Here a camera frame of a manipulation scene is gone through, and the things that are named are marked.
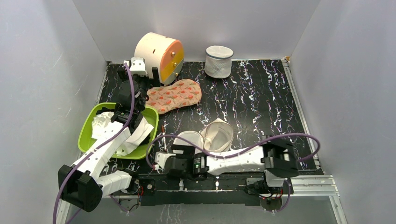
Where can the round white mesh laundry bag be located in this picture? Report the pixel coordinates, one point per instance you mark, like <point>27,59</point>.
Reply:
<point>217,137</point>

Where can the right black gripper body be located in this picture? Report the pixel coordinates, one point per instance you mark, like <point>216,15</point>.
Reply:
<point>168,162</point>

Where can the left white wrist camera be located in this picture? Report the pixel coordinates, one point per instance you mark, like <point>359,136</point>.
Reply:
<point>136,66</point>

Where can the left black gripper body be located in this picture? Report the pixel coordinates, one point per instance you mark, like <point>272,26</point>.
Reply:
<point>144,84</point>

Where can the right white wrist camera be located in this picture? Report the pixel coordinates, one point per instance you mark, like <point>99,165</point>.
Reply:
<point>160,159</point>

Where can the red white marker pen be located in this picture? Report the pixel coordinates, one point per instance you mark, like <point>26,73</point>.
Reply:
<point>164,140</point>

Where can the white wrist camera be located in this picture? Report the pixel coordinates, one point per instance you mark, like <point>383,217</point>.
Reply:
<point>160,159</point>
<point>136,66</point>

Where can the floral pink mesh pouch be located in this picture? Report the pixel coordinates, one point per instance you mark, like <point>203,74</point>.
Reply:
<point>182,93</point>

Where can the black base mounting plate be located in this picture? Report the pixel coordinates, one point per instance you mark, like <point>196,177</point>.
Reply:
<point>248,188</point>

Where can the white bra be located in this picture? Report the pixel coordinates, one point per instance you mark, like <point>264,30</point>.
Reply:
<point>103,127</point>

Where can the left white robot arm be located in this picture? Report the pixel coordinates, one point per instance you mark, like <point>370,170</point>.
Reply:
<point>81,183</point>

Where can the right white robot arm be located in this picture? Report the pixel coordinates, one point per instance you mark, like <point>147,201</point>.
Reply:
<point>274,157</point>

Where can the round cream drawer box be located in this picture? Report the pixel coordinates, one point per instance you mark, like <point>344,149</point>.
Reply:
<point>164,53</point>

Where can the white mesh cylinder basket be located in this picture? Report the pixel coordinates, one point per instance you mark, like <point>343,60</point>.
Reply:
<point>218,61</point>

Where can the black clothing in basin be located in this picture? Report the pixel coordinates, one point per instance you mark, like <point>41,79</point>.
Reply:
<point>122,115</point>

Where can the green plastic basin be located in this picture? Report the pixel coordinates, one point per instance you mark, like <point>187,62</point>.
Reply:
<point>85,141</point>

